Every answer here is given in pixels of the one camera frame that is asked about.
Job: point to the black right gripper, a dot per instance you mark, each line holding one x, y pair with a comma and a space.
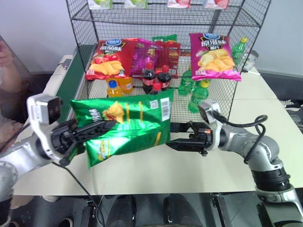
205, 142

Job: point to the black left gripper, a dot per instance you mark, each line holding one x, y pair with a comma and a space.
62, 138

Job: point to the green chips bag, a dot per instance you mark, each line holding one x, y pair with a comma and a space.
132, 123

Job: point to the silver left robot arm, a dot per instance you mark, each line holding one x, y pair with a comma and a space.
21, 153

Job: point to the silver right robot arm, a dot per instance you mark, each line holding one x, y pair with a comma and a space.
262, 151

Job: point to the green conveyor belt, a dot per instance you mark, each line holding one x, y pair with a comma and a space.
71, 80

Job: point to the green soda bottle yellow cap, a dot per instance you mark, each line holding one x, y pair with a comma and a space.
198, 97
238, 50
186, 82

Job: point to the cola bottle red cap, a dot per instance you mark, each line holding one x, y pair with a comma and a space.
164, 79
148, 79
156, 89

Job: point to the dark red snack bag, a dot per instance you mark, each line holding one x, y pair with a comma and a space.
169, 56

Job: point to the pink potato chips bag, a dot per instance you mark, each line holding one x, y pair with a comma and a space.
214, 58

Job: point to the large red chips bag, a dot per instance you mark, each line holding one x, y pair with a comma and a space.
107, 59

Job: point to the magenta foil snack bag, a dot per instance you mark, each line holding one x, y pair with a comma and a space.
143, 58

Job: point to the white marker pen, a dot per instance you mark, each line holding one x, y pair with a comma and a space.
253, 73

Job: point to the small green snack bag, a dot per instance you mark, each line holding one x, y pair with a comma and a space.
165, 37

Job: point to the white device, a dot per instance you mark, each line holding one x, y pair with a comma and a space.
252, 60

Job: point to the bystander person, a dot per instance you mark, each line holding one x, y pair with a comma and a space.
8, 71

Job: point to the pink white drink carton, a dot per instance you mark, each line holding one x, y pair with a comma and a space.
216, 3
178, 3

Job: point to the green white drink carton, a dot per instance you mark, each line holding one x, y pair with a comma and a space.
100, 3
136, 3

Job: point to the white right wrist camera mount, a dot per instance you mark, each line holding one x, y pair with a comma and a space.
210, 113

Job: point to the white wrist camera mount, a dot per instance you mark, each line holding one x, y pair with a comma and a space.
39, 123
210, 113

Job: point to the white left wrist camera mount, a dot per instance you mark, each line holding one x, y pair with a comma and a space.
39, 123

